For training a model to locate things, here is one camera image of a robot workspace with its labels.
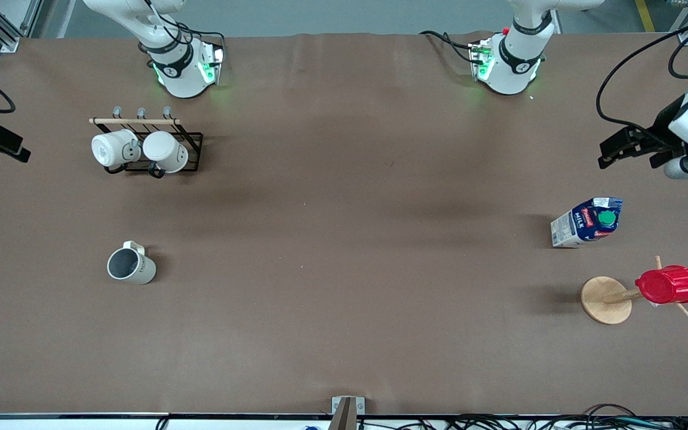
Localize black base cable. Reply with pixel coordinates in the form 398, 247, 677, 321
141, 0, 226, 60
419, 30, 477, 63

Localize blue white milk carton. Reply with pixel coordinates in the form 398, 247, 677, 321
551, 197, 624, 248

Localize long black left arm cable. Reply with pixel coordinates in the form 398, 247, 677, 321
596, 17, 688, 129

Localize red plastic cup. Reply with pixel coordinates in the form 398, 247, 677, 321
635, 266, 688, 305

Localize black wire mug rack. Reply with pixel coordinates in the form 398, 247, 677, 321
89, 117, 204, 179

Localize white mug with face label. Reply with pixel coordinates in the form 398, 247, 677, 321
92, 130, 142, 174

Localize cream mug grey interior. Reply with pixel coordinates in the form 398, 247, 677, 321
107, 241, 157, 285

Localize black right base cable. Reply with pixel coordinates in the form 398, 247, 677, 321
141, 0, 226, 60

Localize black cable tangle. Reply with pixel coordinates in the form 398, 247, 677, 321
356, 404, 688, 430

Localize plain white mug black handle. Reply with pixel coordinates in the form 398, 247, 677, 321
143, 131, 190, 179

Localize grey metal camera bracket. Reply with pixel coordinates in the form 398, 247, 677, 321
331, 396, 366, 430

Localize wooden mug tree stand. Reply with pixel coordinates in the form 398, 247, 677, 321
581, 256, 688, 325

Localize black left base cable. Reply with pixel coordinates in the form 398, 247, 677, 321
419, 30, 477, 63

